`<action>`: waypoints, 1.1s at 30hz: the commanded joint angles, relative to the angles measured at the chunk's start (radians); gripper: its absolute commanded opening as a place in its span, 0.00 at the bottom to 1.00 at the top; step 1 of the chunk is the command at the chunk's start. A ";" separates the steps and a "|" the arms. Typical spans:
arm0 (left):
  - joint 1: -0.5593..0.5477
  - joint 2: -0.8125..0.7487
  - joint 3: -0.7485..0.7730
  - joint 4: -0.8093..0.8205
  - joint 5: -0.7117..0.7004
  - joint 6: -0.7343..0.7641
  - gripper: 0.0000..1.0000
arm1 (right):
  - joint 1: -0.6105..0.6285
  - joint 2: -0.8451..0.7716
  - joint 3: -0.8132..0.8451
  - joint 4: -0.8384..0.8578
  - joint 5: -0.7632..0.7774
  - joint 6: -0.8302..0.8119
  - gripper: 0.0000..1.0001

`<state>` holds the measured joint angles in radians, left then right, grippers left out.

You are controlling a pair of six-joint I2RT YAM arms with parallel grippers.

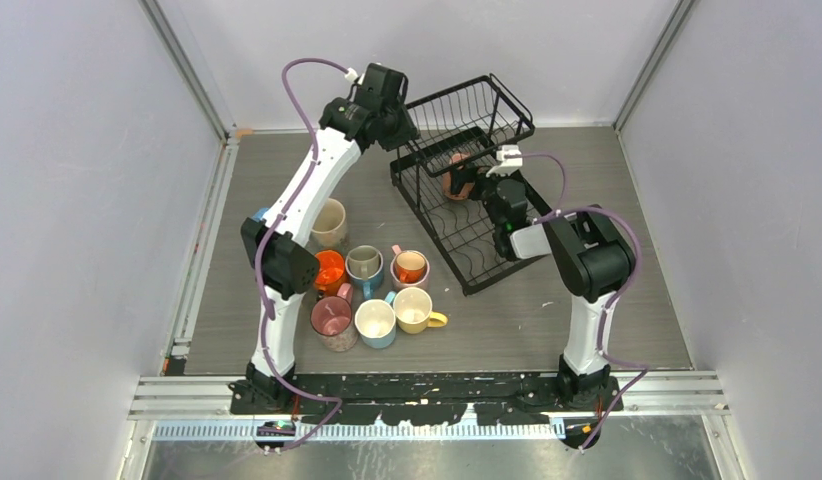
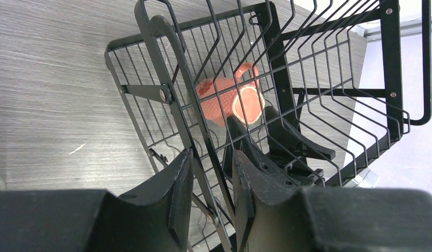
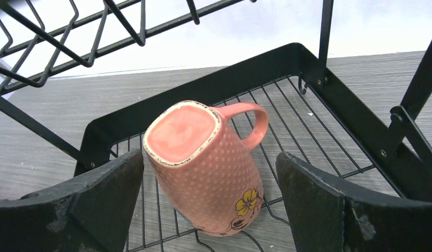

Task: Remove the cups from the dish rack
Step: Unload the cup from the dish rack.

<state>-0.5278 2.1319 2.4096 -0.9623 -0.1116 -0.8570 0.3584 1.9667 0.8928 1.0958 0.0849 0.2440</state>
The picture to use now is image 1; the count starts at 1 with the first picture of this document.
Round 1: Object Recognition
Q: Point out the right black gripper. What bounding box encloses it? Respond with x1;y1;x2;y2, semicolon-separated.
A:
450;163;514;232

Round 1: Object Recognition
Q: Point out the black wire dish rack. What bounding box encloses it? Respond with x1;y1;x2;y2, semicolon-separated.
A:
390;74;551;296

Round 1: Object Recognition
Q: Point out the salmon pink mug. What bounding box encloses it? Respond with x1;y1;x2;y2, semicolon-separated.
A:
442;153;476;201

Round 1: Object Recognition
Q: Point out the small orange cup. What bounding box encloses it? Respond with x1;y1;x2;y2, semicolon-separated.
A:
394;251;427;284

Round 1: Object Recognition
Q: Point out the light pink faceted mug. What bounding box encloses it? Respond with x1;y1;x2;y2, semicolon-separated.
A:
389;245;431;290

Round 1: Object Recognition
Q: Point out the beige grey cup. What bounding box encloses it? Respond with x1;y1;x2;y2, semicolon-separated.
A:
346;245;382;280

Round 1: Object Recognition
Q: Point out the yellow mug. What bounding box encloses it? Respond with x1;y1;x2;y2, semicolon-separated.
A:
393;287;448;334

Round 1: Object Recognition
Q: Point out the cream floral mug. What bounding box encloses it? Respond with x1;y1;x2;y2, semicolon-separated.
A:
310;198;350;254

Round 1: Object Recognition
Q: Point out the large orange mug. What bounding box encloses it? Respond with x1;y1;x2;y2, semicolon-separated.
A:
314;250;348;296

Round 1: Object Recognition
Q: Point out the light blue faceted mug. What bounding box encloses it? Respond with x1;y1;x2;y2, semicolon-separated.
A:
354;291;397;349

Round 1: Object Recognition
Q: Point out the pink patterned mug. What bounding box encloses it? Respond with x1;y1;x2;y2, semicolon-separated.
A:
310;283;358;352

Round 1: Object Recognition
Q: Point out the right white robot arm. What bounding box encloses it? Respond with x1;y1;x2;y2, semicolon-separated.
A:
444;167;637;411

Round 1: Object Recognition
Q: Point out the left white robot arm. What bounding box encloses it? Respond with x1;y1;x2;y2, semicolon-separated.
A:
241;63;419;414

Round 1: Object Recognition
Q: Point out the small blue toy block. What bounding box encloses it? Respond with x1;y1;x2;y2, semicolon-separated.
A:
251;208;269;222

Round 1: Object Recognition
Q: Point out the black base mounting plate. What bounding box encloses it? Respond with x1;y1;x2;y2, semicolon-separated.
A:
228;371;623;426

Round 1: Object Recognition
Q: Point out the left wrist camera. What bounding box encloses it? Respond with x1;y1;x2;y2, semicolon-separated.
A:
344;68;364;85

